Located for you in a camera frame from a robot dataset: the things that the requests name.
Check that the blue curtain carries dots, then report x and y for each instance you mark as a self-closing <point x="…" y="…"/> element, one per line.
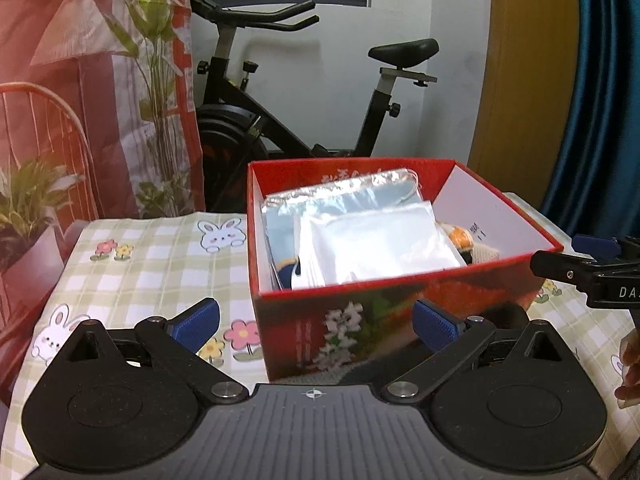
<point x="610" y="85"/>

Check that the orange floral cloth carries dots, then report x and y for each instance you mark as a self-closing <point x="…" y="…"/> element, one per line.
<point x="460" y="237"/>

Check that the red printed backdrop cloth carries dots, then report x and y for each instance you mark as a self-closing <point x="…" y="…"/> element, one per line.
<point x="50" y="60"/>

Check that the person's right hand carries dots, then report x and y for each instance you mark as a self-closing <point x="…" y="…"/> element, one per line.
<point x="632" y="355"/>

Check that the red strawberry print cardboard box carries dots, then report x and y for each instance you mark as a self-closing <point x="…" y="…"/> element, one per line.
<point x="300" y="330"/>

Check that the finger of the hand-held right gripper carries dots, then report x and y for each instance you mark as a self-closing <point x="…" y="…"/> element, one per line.
<point x="560" y="265"/>
<point x="595" y="246"/>

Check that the white packet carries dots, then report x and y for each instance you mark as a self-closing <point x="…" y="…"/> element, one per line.
<point x="380" y="245"/>

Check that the checked bunny print tablecloth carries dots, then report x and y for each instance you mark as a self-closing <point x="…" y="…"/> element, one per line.
<point x="150" y="260"/>

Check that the wooden door panel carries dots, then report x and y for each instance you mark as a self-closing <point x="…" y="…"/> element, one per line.
<point x="525" y="85"/>

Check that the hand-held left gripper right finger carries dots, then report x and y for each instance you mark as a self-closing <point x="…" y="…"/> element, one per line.
<point x="435" y="327"/>

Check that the blue face mask packet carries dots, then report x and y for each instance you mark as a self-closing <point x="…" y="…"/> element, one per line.
<point x="340" y="200"/>

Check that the black exercise bike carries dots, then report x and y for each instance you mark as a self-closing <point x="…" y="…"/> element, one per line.
<point x="235" y="125"/>

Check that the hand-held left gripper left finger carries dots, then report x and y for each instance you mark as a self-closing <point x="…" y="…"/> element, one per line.
<point x="195" y="322"/>

